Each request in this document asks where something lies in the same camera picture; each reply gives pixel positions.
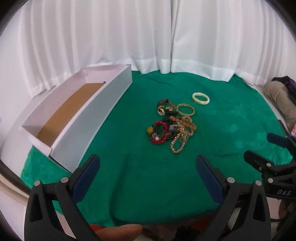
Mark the white curtain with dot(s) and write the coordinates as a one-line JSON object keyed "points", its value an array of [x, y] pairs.
{"points": [[219, 34], [99, 34]]}

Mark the yellow bead charm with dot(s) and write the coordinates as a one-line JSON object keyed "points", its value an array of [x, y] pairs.
{"points": [[150, 130]]}

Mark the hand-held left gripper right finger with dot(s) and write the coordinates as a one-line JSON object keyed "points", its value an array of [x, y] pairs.
{"points": [[208, 178]]}

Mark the gold bangle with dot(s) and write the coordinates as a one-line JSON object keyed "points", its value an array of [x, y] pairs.
{"points": [[179, 111]]}

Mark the person's left hand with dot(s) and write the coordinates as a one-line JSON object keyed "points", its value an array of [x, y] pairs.
{"points": [[122, 233]]}

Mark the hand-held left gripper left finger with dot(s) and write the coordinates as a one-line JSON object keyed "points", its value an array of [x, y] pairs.
{"points": [[86, 178]]}

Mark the small grey tag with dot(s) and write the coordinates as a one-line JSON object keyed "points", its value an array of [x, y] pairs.
{"points": [[173, 127]]}

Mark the white cardboard box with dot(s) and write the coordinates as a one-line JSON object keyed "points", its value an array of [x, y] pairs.
{"points": [[92, 120]]}

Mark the pale jade bangle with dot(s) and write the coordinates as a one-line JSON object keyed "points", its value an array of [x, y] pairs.
{"points": [[195, 99]]}

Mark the green velvet cloth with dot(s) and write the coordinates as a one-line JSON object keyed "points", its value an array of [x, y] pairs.
{"points": [[143, 180]]}

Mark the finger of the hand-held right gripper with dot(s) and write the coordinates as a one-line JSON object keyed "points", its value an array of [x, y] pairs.
{"points": [[256, 161], [276, 139]]}

